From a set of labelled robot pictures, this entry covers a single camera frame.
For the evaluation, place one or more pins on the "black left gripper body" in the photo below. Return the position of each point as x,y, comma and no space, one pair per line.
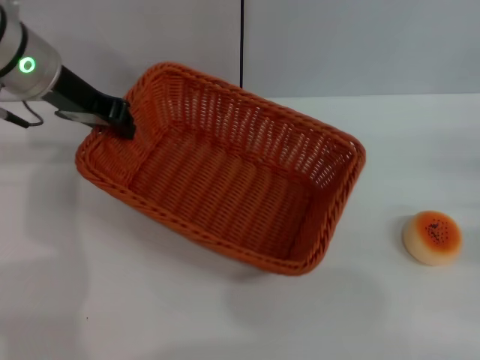
78,92

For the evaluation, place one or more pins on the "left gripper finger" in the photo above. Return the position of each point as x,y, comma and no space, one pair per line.
80,117
123,119

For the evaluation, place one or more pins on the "orange woven plastic basket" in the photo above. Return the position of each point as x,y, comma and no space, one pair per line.
225,195

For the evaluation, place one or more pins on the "round toy bread bun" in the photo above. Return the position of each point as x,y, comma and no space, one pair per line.
432,237

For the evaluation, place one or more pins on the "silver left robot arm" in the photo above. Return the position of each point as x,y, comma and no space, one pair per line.
30,48

